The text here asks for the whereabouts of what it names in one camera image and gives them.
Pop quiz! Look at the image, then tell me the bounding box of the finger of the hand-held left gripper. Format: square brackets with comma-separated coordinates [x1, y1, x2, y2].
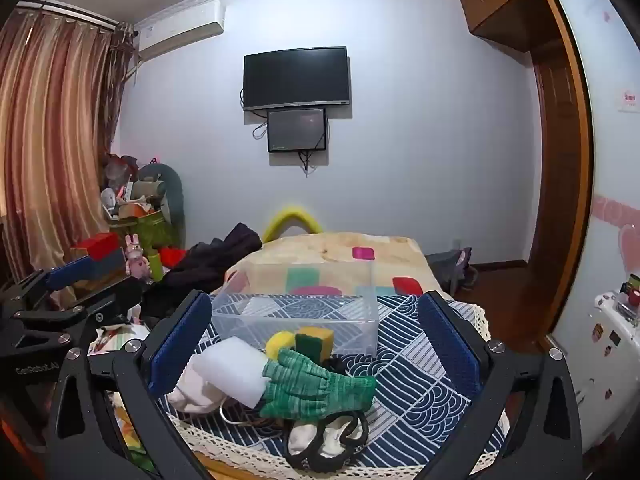
[12, 276, 145, 346]
[7, 256, 98, 311]

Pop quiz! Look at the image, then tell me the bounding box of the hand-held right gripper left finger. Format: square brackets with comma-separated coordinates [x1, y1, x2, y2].
[47, 290, 216, 480]

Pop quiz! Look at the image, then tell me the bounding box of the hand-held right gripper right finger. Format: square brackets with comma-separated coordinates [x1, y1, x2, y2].
[417, 290, 583, 480]

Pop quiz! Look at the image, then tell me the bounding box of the beige cloth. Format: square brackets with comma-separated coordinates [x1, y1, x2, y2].
[166, 365, 226, 416]

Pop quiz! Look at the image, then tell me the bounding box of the white foam block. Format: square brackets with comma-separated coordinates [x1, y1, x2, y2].
[192, 336, 273, 408]

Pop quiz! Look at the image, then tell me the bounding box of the yellow round sponge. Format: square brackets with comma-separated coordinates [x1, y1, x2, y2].
[265, 332, 297, 361]

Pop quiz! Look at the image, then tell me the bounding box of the silver foil wrapper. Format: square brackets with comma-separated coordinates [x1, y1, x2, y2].
[322, 356, 354, 376]

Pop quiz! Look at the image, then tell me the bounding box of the clear plastic storage box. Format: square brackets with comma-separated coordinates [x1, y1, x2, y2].
[211, 260, 378, 358]

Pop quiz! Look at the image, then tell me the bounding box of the yellow and green scouring sponge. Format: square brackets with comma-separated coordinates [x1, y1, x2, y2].
[295, 326, 335, 361]

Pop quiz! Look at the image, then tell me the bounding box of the green knitted glove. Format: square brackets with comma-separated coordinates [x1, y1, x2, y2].
[259, 347, 377, 421]

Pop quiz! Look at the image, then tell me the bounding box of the black trimmed fabric item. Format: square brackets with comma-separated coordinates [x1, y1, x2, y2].
[282, 410, 371, 473]

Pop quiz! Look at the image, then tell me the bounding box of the grey box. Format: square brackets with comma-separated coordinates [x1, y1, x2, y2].
[75, 250, 126, 286]

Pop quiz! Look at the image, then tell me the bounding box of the floral printed cloth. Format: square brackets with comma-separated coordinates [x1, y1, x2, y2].
[91, 322, 151, 356]

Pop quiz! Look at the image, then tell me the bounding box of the red box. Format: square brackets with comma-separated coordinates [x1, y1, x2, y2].
[70, 232, 121, 261]

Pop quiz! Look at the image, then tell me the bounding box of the pink bunny toy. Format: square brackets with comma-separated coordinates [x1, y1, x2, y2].
[125, 234, 151, 278]

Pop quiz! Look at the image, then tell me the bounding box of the red cloth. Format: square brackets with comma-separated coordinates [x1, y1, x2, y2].
[159, 246, 188, 268]

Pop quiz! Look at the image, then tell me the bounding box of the blue patterned cloth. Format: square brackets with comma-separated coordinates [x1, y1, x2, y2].
[160, 292, 506, 471]

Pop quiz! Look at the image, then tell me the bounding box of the green shopping bag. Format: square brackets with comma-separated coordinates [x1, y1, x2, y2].
[107, 210, 176, 256]

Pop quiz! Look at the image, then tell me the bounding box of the grey bag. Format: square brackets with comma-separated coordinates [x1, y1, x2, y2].
[425, 247, 473, 291]

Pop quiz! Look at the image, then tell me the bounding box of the pile of black clothes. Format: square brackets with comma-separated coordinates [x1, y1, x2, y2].
[140, 222, 263, 321]

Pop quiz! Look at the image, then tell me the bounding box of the pile of household clutter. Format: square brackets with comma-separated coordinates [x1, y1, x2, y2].
[100, 152, 168, 221]

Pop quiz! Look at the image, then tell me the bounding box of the blue patterned tablecloth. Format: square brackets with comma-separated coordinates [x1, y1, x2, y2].
[167, 304, 512, 480]

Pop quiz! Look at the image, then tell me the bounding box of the grey plush cushion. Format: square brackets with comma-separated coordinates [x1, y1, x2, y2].
[137, 162, 186, 246]

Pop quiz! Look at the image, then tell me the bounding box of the striped brown curtain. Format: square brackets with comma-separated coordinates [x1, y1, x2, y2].
[0, 5, 116, 306]

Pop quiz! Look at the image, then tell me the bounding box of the white cabinet with stickers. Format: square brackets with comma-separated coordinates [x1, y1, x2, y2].
[547, 290, 640, 456]

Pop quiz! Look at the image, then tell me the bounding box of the colourful patch blanket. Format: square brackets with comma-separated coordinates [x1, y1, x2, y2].
[222, 232, 443, 301]

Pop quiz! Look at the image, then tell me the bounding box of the yellow foam arch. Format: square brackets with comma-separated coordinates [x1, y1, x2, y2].
[262, 205, 323, 243]

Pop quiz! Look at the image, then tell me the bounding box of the brown wooden door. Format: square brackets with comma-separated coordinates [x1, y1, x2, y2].
[530, 50, 577, 341]

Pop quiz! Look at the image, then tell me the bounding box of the dark patterned curtain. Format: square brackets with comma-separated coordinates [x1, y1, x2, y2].
[102, 22, 137, 161]

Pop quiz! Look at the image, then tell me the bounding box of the white sliding wardrobe door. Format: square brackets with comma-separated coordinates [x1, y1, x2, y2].
[545, 0, 640, 461]

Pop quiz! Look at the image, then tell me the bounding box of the wooden overhead cabinet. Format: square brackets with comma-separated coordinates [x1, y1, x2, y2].
[457, 0, 576, 53]

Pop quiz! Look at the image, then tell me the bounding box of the small black wall monitor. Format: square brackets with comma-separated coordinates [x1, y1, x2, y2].
[266, 107, 328, 154]

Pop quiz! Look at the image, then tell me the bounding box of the white wall air conditioner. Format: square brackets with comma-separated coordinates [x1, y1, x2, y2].
[136, 1, 225, 58]

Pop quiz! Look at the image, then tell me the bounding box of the large black wall television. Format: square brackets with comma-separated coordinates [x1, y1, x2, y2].
[243, 46, 349, 112]

